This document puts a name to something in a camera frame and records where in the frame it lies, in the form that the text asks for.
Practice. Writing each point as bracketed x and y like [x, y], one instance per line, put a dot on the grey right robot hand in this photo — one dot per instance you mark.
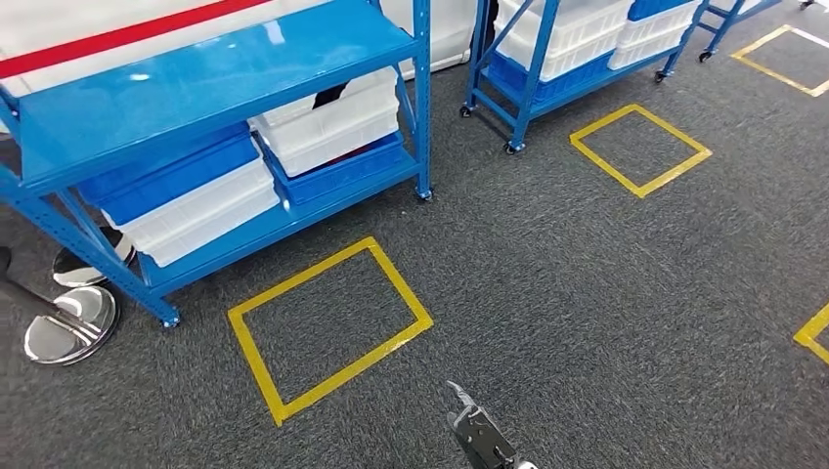
[463, 396]

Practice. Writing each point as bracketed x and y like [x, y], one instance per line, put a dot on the blue wheeled shelf rack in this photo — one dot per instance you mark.
[725, 22]
[528, 77]

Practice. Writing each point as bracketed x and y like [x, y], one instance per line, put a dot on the blue metal shelf rack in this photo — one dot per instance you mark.
[194, 84]

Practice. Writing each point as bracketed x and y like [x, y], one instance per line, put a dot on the yellow floor tape square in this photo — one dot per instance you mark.
[259, 369]
[609, 165]

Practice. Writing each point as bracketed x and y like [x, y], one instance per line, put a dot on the white plastic crate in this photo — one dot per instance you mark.
[337, 129]
[570, 32]
[207, 213]
[654, 39]

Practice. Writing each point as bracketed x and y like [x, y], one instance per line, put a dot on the white car with red stripe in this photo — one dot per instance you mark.
[97, 39]

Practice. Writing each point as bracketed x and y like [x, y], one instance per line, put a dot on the stanchion post with chrome base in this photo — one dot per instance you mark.
[71, 327]

